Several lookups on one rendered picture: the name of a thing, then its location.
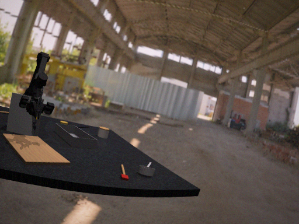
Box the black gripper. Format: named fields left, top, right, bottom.
left=19, top=90, right=55, bottom=119

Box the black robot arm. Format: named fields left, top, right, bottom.
left=24, top=52, right=50, bottom=116

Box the light brown wooden board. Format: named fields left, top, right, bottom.
left=2, top=134, right=70, bottom=165

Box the grey cylinder with tan top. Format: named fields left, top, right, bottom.
left=98, top=127, right=109, bottom=138

